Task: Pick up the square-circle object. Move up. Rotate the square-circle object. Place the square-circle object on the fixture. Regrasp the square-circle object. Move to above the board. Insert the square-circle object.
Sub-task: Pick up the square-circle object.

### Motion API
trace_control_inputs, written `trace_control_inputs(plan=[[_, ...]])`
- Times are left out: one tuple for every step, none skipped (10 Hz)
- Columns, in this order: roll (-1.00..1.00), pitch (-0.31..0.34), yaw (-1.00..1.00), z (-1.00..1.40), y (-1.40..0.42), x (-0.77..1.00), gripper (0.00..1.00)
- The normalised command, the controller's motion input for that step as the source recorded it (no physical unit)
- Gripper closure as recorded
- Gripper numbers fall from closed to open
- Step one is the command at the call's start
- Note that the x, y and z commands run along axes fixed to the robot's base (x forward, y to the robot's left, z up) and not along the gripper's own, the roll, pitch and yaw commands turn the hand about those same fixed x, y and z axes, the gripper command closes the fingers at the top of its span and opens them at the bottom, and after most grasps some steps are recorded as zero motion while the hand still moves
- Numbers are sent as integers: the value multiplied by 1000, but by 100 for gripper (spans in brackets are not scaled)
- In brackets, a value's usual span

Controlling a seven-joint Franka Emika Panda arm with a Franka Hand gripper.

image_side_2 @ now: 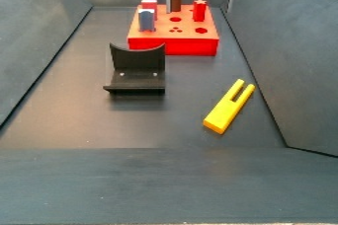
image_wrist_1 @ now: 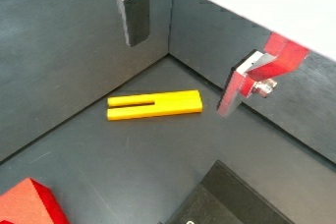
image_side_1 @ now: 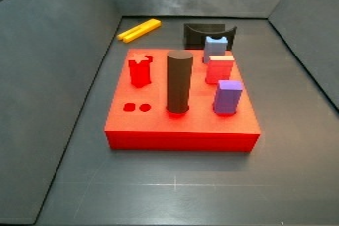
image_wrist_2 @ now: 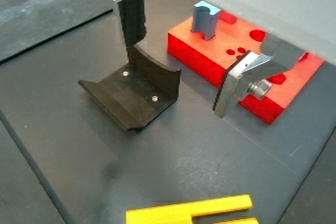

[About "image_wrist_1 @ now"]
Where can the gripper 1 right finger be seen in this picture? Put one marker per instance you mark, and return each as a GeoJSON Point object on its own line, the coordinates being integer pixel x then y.
{"type": "Point", "coordinates": [252, 75]}

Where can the yellow forked square-circle object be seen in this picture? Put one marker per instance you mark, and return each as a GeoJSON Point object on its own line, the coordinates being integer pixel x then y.
{"type": "Point", "coordinates": [155, 104]}

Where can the red fixture base block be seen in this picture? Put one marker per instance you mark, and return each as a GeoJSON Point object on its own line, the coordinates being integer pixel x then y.
{"type": "Point", "coordinates": [28, 203]}

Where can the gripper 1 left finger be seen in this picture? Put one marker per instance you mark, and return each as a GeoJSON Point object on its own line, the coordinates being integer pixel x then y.
{"type": "Point", "coordinates": [135, 13]}

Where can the black curved cradle stand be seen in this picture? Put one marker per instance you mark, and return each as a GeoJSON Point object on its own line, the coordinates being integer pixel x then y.
{"type": "Point", "coordinates": [224, 200]}

